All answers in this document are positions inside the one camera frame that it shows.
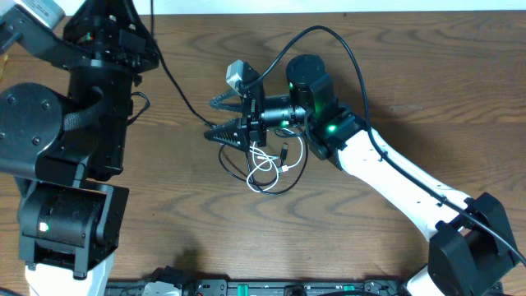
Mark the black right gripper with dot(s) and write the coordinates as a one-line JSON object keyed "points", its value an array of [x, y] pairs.
{"points": [[255, 122]]}

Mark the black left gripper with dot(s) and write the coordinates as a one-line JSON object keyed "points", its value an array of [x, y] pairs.
{"points": [[113, 37]]}

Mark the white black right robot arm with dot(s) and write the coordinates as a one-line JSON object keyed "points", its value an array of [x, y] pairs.
{"points": [[471, 244]]}

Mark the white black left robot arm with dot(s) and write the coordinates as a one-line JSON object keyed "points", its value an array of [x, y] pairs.
{"points": [[62, 149]]}

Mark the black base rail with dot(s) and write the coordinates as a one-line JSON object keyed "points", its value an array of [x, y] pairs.
{"points": [[171, 281]]}

